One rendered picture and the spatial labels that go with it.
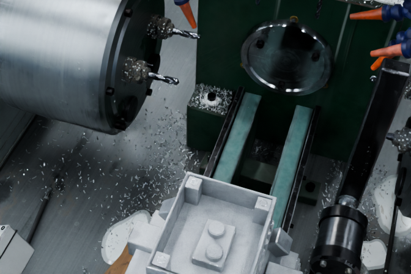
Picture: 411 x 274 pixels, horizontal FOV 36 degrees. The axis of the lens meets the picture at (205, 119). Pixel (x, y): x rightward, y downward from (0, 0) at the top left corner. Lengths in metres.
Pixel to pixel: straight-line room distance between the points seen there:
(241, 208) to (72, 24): 0.34
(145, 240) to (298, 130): 0.40
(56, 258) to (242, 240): 0.43
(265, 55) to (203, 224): 0.40
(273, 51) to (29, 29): 0.37
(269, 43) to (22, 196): 0.48
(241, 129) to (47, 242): 0.36
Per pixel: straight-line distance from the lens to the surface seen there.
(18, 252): 0.74
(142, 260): 0.71
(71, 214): 1.06
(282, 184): 0.95
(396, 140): 0.85
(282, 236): 0.70
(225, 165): 0.96
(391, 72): 0.66
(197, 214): 0.68
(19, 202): 1.09
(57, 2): 0.87
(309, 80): 1.01
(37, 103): 0.92
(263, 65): 1.01
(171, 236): 0.66
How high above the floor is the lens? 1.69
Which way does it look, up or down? 49 degrees down
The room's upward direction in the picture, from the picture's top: 3 degrees clockwise
